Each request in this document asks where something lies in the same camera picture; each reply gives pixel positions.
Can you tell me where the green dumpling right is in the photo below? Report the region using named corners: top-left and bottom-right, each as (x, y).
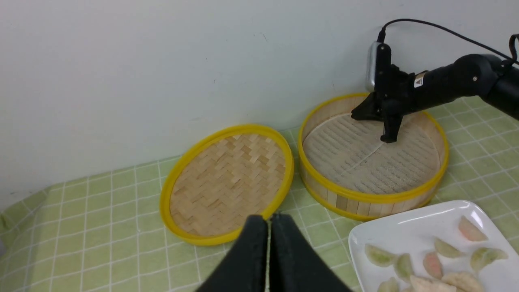
top-left (470, 247), bottom-right (508, 274)

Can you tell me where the green dumpling upper middle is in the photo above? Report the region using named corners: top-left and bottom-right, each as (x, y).
top-left (434, 237), bottom-right (466, 258)

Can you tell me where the yellow rimmed bamboo steamer lid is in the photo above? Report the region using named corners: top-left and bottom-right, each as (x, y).
top-left (159, 124), bottom-right (295, 246)

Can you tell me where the small green dumpling centre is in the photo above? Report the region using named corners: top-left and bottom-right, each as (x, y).
top-left (393, 253), bottom-right (414, 284)

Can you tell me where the white silicone steamer liner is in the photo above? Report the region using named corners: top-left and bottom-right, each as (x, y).
top-left (302, 114), bottom-right (440, 195)

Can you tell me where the pink dumpling centre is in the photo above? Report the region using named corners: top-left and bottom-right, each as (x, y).
top-left (422, 251), bottom-right (443, 280)

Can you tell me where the pink dumpling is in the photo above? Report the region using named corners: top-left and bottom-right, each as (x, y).
top-left (422, 251), bottom-right (443, 280)
top-left (458, 216), bottom-right (488, 242)

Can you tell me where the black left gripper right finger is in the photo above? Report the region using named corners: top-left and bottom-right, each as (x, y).
top-left (269, 214), bottom-right (351, 292)

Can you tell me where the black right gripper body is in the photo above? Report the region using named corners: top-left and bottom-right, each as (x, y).
top-left (369, 65), bottom-right (416, 118)

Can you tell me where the white dumpling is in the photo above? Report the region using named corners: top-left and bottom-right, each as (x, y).
top-left (410, 275), bottom-right (457, 292)
top-left (442, 272), bottom-right (486, 292)

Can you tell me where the black camera cable right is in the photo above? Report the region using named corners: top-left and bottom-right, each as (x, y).
top-left (377, 18), bottom-right (519, 65)

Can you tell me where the pink dumpling top right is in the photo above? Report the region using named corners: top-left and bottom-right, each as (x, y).
top-left (458, 216), bottom-right (488, 242)

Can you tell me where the white square plate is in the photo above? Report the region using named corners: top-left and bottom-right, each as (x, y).
top-left (348, 200), bottom-right (519, 292)

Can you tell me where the large green dumpling left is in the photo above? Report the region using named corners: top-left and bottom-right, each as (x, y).
top-left (377, 277), bottom-right (400, 292)

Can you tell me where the yellow rimmed bamboo steamer basket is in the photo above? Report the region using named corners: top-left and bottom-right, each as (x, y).
top-left (297, 93), bottom-right (449, 221)

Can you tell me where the white dumpling right centre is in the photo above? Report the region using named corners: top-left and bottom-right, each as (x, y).
top-left (442, 272), bottom-right (486, 292)

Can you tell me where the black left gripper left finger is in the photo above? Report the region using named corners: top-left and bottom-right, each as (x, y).
top-left (197, 215), bottom-right (269, 292)

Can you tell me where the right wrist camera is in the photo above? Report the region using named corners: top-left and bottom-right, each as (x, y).
top-left (365, 41), bottom-right (392, 92)

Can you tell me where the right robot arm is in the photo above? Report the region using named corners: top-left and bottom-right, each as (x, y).
top-left (352, 41), bottom-right (519, 144)

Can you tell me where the green dumpling top left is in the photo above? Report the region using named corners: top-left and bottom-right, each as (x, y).
top-left (365, 244), bottom-right (398, 268)

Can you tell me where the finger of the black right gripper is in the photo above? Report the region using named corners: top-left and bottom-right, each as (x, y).
top-left (380, 113), bottom-right (404, 144)
top-left (352, 94), bottom-right (383, 122)

